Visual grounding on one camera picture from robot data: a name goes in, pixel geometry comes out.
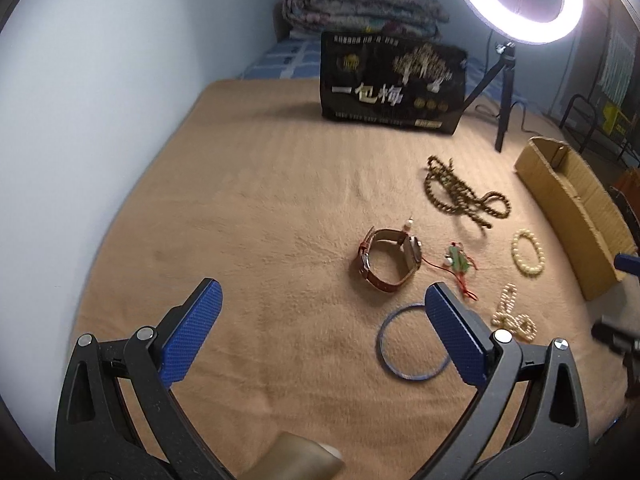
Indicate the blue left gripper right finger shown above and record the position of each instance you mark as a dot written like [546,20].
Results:
[463,333]

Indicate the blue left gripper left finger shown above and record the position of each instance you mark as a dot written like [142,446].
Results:
[183,330]

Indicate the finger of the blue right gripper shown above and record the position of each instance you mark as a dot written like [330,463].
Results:
[627,263]

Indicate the operator left hand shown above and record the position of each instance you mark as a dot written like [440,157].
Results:
[296,458]

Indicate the brown cardboard box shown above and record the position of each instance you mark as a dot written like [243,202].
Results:
[586,221]

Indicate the black metal rack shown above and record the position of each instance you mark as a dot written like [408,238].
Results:
[602,130]

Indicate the tan fleece blanket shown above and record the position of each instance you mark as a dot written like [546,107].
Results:
[260,192]

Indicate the black snack bag gold print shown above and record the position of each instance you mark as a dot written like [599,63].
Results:
[392,81]

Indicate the folded floral quilt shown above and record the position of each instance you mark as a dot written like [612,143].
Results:
[414,18]

